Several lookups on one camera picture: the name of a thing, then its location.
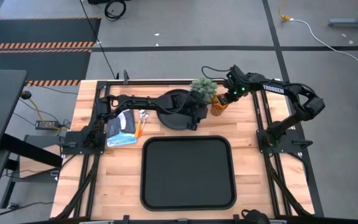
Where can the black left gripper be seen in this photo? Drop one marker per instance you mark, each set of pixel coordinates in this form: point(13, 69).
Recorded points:
point(185, 105)

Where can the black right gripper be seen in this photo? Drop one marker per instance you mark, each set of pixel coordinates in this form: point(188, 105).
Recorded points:
point(238, 84)

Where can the grey desk foot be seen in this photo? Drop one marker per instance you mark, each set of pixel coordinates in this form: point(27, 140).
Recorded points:
point(353, 21)

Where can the amber ribbed cup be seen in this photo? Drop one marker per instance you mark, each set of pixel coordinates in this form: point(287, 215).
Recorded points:
point(217, 109)

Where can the black rectangular tray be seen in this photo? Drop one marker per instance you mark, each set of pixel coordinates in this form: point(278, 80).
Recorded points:
point(188, 174)

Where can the black round plate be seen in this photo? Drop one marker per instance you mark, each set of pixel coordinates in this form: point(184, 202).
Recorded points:
point(166, 121)

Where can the small green artificial plant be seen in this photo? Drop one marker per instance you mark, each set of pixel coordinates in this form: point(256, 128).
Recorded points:
point(203, 87)

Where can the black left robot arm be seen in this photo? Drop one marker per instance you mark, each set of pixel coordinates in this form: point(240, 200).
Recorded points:
point(141, 102)

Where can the black hazard striped floor mat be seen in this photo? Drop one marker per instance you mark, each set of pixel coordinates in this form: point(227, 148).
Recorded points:
point(36, 65)
point(39, 31)

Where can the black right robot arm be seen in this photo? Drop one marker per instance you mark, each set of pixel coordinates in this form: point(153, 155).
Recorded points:
point(291, 90)

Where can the black power adapter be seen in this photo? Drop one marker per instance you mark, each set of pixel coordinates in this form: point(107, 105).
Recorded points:
point(46, 125)

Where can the black aluminium table frame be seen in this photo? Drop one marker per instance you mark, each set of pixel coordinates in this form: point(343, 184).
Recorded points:
point(154, 82)

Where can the black frame clamp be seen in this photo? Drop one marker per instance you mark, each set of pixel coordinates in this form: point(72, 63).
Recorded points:
point(125, 77)

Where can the blue and black book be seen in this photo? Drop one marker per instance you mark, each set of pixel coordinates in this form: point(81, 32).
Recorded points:
point(121, 130)

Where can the black rounded device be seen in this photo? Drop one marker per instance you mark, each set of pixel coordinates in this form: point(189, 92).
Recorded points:
point(255, 217)

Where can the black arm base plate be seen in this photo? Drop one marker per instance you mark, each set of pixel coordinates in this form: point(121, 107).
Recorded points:
point(292, 135)
point(73, 137)

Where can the black desk leg frame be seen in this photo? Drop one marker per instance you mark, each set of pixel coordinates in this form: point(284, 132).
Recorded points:
point(26, 149)

